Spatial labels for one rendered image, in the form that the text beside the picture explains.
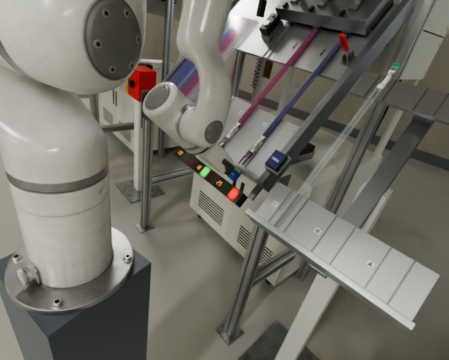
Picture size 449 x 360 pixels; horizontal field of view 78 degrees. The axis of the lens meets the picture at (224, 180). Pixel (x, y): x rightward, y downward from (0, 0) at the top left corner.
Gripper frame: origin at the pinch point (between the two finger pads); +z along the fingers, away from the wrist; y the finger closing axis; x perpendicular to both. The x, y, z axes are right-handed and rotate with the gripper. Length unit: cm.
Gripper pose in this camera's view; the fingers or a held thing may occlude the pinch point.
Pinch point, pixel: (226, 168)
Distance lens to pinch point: 80.1
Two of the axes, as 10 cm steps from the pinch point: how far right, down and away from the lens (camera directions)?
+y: 6.4, 4.8, -6.0
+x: 6.3, -7.7, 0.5
